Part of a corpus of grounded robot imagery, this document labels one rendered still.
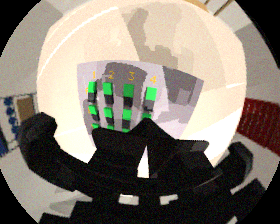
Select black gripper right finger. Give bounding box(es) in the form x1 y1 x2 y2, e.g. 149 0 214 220
147 119 209 179

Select switch panel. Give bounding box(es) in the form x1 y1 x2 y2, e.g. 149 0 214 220
76 59 204 147

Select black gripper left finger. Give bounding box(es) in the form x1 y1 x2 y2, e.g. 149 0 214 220
91 117 149 169

